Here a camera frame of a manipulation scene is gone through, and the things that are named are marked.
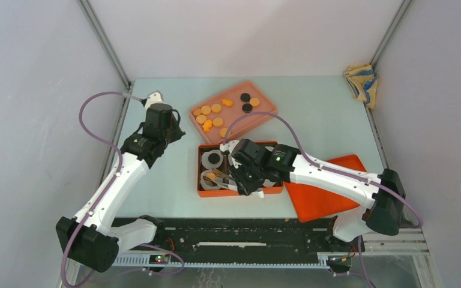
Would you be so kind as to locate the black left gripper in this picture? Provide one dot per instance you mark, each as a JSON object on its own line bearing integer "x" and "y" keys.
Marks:
{"x": 178, "y": 133}

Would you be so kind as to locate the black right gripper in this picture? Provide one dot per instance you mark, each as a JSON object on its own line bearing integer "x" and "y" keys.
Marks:
{"x": 245, "y": 189}

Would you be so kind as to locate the black sandwich cookie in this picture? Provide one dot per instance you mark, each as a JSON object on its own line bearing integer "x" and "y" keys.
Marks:
{"x": 245, "y": 97}
{"x": 247, "y": 108}
{"x": 214, "y": 158}

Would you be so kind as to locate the round orange cookie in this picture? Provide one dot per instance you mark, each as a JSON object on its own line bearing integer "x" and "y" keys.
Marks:
{"x": 223, "y": 132}
{"x": 218, "y": 122}
{"x": 211, "y": 176}
{"x": 201, "y": 119}
{"x": 254, "y": 102}
{"x": 216, "y": 108}
{"x": 205, "y": 110}

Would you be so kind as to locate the metal serving tongs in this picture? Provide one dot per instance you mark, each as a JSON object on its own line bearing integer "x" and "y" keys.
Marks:
{"x": 244, "y": 185}

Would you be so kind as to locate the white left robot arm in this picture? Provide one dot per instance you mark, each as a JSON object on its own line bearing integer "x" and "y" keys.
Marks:
{"x": 89, "y": 237}

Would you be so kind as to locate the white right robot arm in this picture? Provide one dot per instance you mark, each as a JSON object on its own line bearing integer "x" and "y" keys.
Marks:
{"x": 379, "y": 197}

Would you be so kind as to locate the white paper cup front-right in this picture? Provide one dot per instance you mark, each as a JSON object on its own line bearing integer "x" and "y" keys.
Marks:
{"x": 270, "y": 184}

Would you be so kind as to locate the orange cookie tin box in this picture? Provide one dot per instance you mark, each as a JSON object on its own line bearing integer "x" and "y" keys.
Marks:
{"x": 225, "y": 167}

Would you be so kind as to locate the fish shaped orange cookie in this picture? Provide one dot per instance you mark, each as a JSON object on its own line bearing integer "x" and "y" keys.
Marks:
{"x": 207, "y": 125}
{"x": 227, "y": 102}

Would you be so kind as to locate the white paper cup back-left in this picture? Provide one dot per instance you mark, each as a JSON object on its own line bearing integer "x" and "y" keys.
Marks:
{"x": 206, "y": 164}

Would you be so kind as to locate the pink cookie tray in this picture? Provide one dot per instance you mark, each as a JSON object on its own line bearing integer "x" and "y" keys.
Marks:
{"x": 230, "y": 114}

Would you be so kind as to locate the white paper cup front-left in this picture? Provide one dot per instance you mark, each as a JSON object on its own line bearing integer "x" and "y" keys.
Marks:
{"x": 209, "y": 185}

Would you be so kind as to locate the orange tin lid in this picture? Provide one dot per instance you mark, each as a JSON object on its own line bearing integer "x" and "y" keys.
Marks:
{"x": 312, "y": 203}

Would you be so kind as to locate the yellow blue cloth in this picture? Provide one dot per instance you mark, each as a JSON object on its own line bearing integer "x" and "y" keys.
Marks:
{"x": 363, "y": 82}

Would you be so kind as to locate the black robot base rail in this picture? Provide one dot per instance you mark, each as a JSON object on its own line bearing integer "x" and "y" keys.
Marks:
{"x": 251, "y": 242}

